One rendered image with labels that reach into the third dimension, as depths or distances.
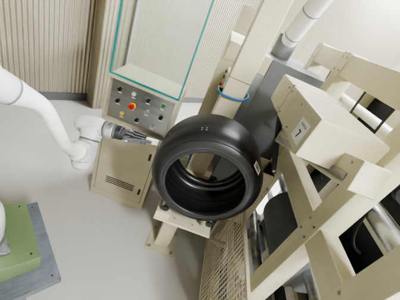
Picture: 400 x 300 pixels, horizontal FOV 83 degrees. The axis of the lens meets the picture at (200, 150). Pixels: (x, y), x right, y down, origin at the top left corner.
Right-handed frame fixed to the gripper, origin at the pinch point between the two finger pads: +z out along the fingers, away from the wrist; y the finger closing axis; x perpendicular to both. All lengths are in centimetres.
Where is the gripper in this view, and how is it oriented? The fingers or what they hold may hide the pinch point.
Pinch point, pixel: (152, 141)
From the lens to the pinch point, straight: 124.4
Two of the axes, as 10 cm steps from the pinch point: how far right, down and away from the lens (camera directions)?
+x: -2.2, 8.2, 5.3
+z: 9.7, 2.6, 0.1
